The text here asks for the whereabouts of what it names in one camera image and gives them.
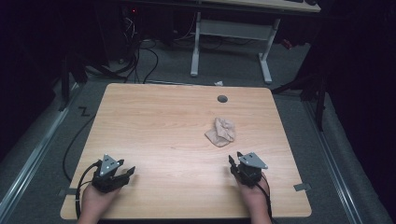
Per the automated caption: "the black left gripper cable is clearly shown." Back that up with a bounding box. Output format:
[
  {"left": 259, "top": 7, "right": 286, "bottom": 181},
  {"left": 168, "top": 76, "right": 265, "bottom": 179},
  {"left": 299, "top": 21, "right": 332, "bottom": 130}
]
[{"left": 74, "top": 160, "right": 104, "bottom": 220}]

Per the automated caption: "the black floor cable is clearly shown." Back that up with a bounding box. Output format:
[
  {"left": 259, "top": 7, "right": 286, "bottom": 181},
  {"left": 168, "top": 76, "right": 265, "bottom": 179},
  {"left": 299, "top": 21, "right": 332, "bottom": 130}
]
[{"left": 62, "top": 113, "right": 97, "bottom": 185}]

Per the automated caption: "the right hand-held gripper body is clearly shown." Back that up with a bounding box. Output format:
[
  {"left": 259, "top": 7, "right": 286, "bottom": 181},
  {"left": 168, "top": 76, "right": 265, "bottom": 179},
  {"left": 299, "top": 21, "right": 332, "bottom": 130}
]
[{"left": 231, "top": 151, "right": 269, "bottom": 189}]

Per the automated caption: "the grey tape strip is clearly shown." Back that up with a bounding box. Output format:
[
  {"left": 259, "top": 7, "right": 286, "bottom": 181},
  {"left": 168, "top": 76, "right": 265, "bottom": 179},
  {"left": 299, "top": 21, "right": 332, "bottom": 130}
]
[
  {"left": 57, "top": 188, "right": 78, "bottom": 197},
  {"left": 292, "top": 182, "right": 312, "bottom": 192}
]

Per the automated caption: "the beige cloth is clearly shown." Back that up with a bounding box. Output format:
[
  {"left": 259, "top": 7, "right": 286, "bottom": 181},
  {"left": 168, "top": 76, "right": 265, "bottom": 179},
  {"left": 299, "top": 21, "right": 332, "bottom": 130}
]
[{"left": 204, "top": 117, "right": 237, "bottom": 148}]

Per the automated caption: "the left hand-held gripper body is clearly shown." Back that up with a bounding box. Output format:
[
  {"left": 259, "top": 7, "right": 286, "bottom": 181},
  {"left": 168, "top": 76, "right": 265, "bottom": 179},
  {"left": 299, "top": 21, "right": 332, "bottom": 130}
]
[{"left": 91, "top": 153, "right": 131, "bottom": 194}]

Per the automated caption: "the black metal stand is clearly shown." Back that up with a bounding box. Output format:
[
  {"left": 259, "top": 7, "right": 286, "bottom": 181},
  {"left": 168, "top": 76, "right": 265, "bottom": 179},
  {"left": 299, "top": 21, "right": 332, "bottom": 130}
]
[
  {"left": 270, "top": 61, "right": 330, "bottom": 133},
  {"left": 57, "top": 54, "right": 90, "bottom": 112}
]

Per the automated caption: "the person's right hand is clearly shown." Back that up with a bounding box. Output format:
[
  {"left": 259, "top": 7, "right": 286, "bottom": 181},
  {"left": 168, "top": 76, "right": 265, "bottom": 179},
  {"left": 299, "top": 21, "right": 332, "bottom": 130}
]
[{"left": 234, "top": 176, "right": 271, "bottom": 218}]

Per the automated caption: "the white metal-framed desk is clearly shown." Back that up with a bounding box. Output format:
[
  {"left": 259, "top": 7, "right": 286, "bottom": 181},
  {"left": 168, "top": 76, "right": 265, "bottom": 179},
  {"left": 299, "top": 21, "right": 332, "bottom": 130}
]
[{"left": 190, "top": 0, "right": 322, "bottom": 85}]

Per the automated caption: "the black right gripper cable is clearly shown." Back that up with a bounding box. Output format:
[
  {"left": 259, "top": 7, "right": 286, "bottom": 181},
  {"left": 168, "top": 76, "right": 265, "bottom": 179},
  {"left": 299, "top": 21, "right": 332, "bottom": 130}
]
[{"left": 260, "top": 173, "right": 275, "bottom": 224}]

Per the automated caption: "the bundle of black cables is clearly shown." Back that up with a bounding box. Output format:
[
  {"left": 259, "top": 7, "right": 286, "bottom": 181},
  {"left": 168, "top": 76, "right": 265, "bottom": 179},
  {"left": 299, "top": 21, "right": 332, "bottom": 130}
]
[{"left": 90, "top": 12, "right": 161, "bottom": 85}]

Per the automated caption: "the person's left hand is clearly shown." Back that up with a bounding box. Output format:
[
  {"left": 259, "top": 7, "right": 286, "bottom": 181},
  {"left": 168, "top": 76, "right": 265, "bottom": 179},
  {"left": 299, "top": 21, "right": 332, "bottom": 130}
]
[{"left": 78, "top": 182, "right": 121, "bottom": 222}]

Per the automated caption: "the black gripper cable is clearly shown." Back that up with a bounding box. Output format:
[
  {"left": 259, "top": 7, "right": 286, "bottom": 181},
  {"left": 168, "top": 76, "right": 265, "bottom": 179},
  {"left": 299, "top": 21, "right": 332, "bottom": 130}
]
[
  {"left": 260, "top": 173, "right": 275, "bottom": 224},
  {"left": 74, "top": 160, "right": 104, "bottom": 220}
]

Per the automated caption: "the silver floor rail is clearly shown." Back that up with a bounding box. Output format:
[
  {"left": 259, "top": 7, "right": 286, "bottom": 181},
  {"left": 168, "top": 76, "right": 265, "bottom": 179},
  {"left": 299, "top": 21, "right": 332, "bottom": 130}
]
[
  {"left": 0, "top": 81, "right": 82, "bottom": 217},
  {"left": 304, "top": 98, "right": 365, "bottom": 224}
]

